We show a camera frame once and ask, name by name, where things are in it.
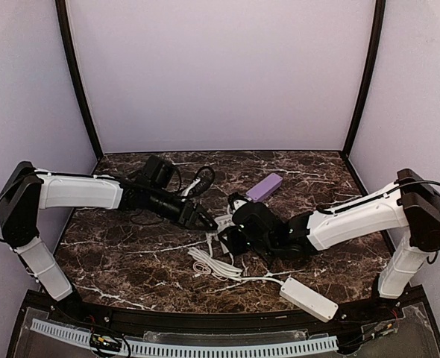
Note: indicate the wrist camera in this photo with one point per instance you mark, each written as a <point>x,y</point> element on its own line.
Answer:
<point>158,171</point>
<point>253,219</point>

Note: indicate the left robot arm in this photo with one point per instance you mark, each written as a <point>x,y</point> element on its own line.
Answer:
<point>30,190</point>

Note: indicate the black front table rail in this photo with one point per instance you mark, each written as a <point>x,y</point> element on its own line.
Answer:
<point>134,321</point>

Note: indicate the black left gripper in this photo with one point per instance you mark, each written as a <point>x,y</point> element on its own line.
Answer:
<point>189,215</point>

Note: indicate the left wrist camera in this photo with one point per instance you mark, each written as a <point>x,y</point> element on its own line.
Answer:
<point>158,171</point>

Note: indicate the white plug with cable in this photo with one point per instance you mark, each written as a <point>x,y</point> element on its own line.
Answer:
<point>205,263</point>

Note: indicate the purple power strip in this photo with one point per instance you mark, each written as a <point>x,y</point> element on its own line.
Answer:
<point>264,188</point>

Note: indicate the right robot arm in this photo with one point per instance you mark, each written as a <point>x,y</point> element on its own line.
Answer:
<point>410,202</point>

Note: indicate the white slotted cable duct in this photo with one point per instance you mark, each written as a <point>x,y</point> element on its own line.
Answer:
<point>154,344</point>

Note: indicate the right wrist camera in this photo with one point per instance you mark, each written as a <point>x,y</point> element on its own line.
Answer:
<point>253,219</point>

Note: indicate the white cube socket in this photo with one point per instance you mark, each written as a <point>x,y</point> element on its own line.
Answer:
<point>224,221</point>

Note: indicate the left black frame post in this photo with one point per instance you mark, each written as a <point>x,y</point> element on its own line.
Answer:
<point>76,78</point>

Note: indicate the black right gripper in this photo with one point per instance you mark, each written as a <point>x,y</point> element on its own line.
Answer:
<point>233,236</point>

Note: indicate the white power strip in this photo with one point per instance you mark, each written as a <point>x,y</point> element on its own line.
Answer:
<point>308,300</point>

